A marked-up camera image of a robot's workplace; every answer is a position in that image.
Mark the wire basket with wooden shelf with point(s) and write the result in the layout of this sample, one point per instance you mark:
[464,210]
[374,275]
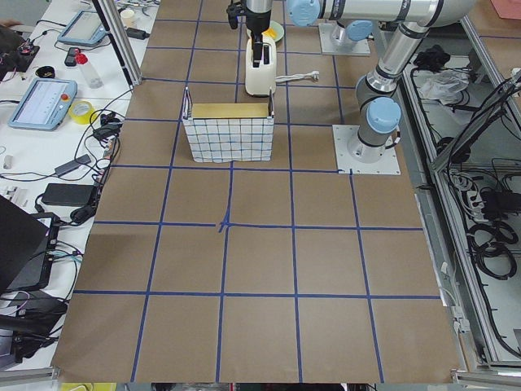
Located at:
[226,132]

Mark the white paper cup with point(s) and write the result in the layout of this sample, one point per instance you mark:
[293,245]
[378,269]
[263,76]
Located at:
[128,18]

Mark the blue teach pendant near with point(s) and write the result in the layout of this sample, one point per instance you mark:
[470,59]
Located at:
[44,105]

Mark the clear bottle red cap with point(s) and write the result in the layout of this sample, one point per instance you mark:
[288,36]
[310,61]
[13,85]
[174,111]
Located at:
[88,71]

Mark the blue teach pendant far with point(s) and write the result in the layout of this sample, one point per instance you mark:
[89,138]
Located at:
[84,29]

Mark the black laptop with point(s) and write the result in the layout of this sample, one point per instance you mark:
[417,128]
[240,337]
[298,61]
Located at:
[27,243]

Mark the yellow tape roll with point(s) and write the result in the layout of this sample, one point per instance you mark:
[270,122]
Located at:
[81,112]

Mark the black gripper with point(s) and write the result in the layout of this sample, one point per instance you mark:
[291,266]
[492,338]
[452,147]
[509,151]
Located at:
[257,24]

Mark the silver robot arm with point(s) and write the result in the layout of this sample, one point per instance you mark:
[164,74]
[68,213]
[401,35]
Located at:
[348,33]
[414,18]

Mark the black power adapter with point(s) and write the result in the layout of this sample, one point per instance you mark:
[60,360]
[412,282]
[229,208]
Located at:
[63,194]

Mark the blue teach pendant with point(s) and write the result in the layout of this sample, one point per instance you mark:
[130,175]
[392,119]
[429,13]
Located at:
[44,105]
[84,29]

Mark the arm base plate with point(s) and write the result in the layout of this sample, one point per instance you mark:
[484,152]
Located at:
[354,157]
[329,48]

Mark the aluminium frame post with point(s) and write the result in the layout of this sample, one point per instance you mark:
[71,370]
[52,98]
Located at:
[113,25]

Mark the white two-slot toaster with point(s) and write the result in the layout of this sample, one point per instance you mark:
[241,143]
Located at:
[261,81]

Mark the light green plate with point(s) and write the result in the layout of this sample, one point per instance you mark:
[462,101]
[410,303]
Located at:
[278,28]

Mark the golden triangular pastry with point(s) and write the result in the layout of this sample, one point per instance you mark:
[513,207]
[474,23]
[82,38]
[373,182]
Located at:
[270,33]

